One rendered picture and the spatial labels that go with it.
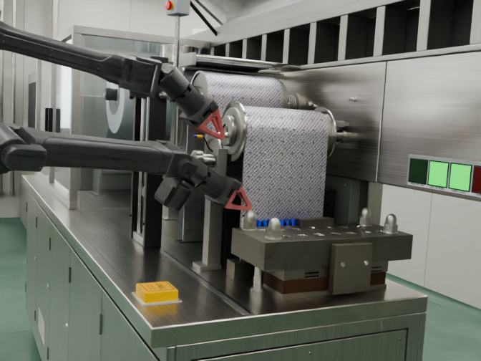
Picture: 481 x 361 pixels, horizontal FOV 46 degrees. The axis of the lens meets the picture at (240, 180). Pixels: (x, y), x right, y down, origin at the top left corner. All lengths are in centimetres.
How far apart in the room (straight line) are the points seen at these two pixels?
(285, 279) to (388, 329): 27
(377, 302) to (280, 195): 34
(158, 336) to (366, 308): 47
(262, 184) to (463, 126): 47
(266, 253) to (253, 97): 58
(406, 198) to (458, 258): 69
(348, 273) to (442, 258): 330
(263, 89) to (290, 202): 38
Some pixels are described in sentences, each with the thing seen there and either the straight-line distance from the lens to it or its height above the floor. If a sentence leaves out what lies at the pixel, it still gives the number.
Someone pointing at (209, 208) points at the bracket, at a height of 106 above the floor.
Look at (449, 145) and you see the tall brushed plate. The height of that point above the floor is 125.
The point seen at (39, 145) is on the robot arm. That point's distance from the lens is 99.
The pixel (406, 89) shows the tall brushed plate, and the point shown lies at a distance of 138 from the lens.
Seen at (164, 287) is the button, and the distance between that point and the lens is 120.
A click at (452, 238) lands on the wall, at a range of 447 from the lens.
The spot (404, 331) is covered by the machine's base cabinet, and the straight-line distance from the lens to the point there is 137.
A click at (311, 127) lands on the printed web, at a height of 127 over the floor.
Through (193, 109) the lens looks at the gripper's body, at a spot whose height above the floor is 129.
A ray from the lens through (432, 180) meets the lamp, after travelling 129.
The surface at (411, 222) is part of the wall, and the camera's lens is 477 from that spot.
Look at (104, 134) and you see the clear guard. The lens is 228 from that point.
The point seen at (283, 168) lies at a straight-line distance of 139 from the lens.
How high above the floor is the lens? 127
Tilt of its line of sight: 6 degrees down
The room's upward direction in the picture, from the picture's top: 3 degrees clockwise
